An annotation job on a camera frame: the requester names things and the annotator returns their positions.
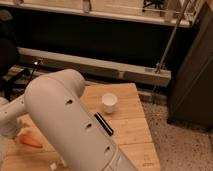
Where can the orange pepper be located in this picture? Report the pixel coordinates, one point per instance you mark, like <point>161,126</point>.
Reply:
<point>27,140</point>

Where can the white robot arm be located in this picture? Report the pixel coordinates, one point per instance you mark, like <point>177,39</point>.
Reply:
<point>53,102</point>

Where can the white ceramic cup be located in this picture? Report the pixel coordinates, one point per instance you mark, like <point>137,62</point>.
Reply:
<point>109,101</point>

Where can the black striped rectangular block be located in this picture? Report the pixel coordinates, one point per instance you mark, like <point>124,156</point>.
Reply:
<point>105,125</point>

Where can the metal pole stand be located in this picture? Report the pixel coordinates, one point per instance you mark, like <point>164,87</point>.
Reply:
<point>178,21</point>

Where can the black office chair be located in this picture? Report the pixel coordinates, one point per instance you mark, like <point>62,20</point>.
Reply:
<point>9,56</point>

